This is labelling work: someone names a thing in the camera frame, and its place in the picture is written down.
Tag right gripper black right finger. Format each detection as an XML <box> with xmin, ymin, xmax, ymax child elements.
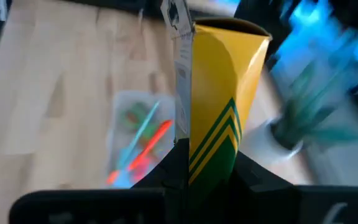
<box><xmin>187</xmin><ymin>151</ymin><xmax>358</xmax><ymax>224</ymax></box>

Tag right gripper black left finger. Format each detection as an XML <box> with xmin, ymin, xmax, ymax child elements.
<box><xmin>9</xmin><ymin>139</ymin><xmax>190</xmax><ymax>224</ymax></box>

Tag green scissors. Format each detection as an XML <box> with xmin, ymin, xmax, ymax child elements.
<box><xmin>119</xmin><ymin>101</ymin><xmax>160</xmax><ymax>142</ymax></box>

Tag red orange pen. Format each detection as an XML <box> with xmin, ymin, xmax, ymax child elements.
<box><xmin>105</xmin><ymin>119</ymin><xmax>174</xmax><ymax>185</ymax></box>

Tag yellow green crayon box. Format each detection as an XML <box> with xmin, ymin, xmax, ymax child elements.
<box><xmin>160</xmin><ymin>0</ymin><xmax>273</xmax><ymax>200</ymax></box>

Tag white round plant pot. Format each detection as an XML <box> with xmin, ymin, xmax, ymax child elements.
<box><xmin>244</xmin><ymin>119</ymin><xmax>306</xmax><ymax>166</ymax></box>

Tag green snake plant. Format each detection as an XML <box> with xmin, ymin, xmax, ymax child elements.
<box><xmin>270</xmin><ymin>58</ymin><xmax>358</xmax><ymax>153</ymax></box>

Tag clear plastic storage box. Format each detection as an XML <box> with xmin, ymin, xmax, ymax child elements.
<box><xmin>106</xmin><ymin>90</ymin><xmax>180</xmax><ymax>190</ymax></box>

